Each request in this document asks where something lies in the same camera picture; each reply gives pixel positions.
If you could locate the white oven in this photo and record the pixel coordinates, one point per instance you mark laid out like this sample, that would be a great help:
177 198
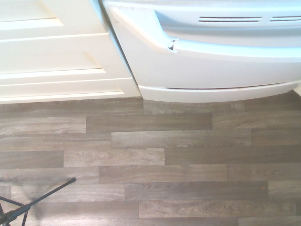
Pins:
192 70

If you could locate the cream kitchen cabinet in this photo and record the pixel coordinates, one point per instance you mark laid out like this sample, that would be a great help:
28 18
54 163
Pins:
54 54

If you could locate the black camera tripod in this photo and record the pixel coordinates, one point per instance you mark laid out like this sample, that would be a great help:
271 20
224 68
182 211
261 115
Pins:
14 210

